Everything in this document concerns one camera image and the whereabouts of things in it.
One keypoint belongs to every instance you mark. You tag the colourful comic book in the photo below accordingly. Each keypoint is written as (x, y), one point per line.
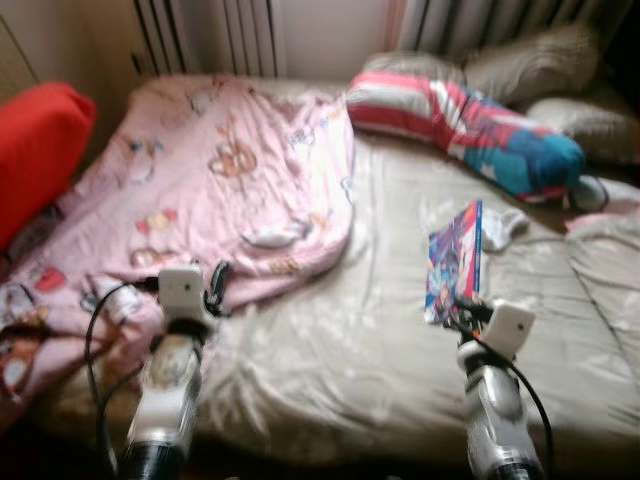
(455, 260)

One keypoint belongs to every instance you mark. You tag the pink cartoon print blanket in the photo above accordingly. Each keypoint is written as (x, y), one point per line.
(200, 180)

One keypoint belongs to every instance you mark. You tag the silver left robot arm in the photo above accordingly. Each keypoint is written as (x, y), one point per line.
(165, 390)

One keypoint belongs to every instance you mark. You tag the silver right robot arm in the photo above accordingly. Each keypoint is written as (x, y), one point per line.
(495, 410)

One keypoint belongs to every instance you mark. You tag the white sock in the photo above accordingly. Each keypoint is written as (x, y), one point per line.
(505, 228)

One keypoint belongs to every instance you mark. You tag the folded beige duvet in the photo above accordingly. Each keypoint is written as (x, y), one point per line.
(610, 290)

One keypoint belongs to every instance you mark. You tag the white garment with dark stripe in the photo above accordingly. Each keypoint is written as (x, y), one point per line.
(600, 195)

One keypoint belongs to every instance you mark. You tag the red white blue bolster pillow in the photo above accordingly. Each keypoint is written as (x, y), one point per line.
(480, 135)

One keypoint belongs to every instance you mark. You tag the red cushion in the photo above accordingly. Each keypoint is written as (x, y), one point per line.
(40, 150)

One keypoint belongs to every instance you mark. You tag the grey striped curtain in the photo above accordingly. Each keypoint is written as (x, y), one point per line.
(205, 35)
(510, 25)

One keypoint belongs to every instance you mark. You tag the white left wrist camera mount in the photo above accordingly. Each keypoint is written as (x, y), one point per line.
(181, 292)

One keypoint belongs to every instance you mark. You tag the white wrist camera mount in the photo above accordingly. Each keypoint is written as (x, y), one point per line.
(181, 292)
(509, 331)

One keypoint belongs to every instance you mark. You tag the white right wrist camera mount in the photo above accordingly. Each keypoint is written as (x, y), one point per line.
(509, 331)

